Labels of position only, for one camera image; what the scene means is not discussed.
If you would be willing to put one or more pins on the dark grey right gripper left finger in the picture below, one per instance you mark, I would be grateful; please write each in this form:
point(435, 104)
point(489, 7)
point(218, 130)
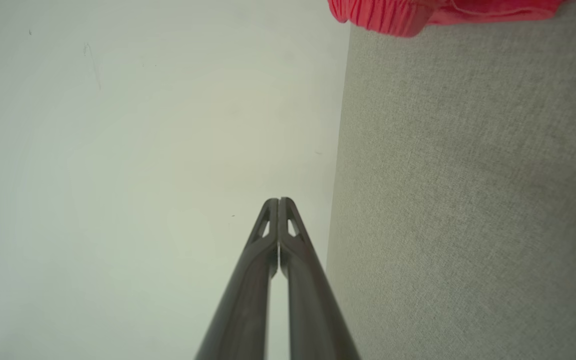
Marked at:
point(243, 310)

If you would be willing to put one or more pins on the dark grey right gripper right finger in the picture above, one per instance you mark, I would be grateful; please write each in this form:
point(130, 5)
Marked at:
point(313, 310)

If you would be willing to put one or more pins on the red shorts with white stripe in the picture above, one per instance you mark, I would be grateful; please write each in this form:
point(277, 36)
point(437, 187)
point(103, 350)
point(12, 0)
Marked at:
point(383, 15)

